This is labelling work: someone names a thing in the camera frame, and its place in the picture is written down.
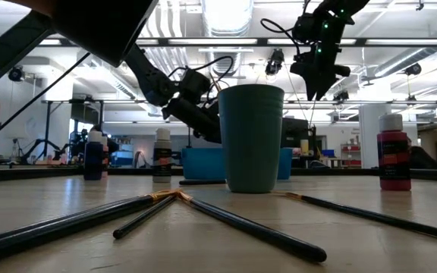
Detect black overhead camera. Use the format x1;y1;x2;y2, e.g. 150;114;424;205
264;48;286;77

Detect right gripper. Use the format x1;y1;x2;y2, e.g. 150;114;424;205
289;51;351;102

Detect black monitor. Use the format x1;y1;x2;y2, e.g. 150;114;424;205
283;116;310;149

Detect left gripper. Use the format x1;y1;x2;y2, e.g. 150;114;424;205
162;68;222;144

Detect black overhead frame bar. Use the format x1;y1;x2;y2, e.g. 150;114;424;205
0;36;437;48

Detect thin black paintbrush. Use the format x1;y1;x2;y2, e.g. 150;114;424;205
112;195;180;240

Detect black paintbrush orange bristles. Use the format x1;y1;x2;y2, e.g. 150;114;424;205
275;190;437;244

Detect black paintbrush gold ferrule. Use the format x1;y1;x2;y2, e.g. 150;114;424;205
209;71;223;93

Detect teal plastic bin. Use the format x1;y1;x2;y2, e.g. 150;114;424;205
181;146;294;181

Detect red shelf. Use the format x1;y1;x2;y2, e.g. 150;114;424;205
340;143;362;168

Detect black ceiling camera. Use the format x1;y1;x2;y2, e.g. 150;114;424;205
404;62;423;77
332;89;351;104
8;64;26;83

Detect blue storage shelf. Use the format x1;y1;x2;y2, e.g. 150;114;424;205
108;138;134;168

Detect black brush silver ferrule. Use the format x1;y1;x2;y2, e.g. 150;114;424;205
178;178;228;187

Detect taupe paint bottle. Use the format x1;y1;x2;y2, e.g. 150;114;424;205
152;127;173;185

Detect crimson paint bottle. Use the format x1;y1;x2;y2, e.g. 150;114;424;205
376;113;412;193

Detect teal plastic cup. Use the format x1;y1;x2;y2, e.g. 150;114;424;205
217;83;286;195

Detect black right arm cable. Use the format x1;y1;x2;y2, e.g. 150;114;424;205
259;17;303;56

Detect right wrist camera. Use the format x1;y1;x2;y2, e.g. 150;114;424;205
292;12;319;45

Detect navy blue paint bottle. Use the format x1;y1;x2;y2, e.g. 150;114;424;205
83;130;105;182

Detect black table frame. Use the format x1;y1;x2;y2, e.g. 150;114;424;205
0;166;437;183

